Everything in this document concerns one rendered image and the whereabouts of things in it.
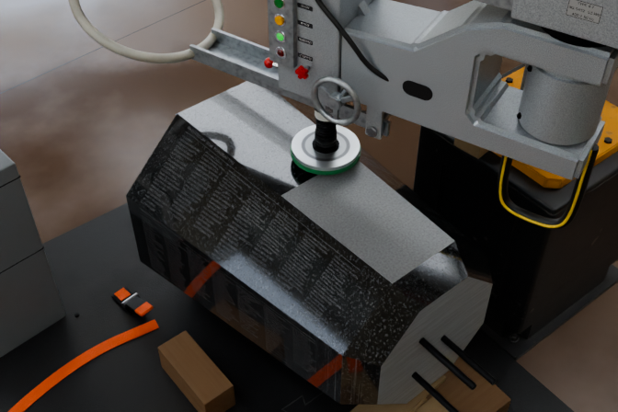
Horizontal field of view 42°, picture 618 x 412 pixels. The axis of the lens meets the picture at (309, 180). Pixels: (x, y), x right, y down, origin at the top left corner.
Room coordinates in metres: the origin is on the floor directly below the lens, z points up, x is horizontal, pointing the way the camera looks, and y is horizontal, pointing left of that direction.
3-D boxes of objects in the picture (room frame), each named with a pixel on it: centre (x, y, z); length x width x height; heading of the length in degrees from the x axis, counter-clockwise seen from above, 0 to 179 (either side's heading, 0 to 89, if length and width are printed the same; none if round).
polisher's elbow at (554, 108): (1.56, -0.61, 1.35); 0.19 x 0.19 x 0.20
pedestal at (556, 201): (2.18, -0.81, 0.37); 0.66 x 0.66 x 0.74; 38
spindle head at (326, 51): (1.87, -0.12, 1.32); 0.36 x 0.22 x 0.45; 58
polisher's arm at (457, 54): (1.69, -0.38, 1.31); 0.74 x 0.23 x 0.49; 58
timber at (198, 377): (1.61, 0.40, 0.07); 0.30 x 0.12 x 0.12; 39
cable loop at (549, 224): (1.56, -0.61, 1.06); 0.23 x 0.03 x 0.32; 58
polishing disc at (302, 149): (1.91, -0.05, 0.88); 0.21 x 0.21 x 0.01
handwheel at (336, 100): (1.74, -0.09, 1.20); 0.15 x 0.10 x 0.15; 58
